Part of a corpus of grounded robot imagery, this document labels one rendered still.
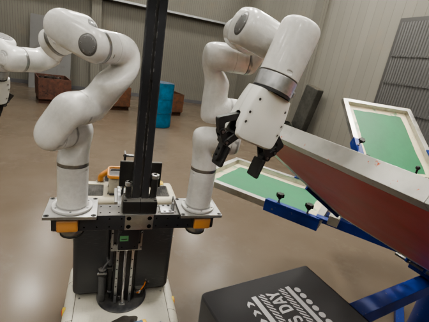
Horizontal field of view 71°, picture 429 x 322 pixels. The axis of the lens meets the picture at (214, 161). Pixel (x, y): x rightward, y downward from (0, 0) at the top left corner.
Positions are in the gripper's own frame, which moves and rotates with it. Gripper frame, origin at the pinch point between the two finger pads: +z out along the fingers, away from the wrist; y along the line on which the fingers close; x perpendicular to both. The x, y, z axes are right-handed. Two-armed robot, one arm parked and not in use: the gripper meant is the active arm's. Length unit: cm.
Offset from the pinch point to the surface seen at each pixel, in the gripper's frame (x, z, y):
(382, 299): 1, 31, -93
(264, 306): -10, 43, -44
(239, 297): -17, 45, -38
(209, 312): -15, 49, -27
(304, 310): -4, 39, -56
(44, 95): -806, 129, -11
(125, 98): -782, 59, -189
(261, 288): -17, 42, -48
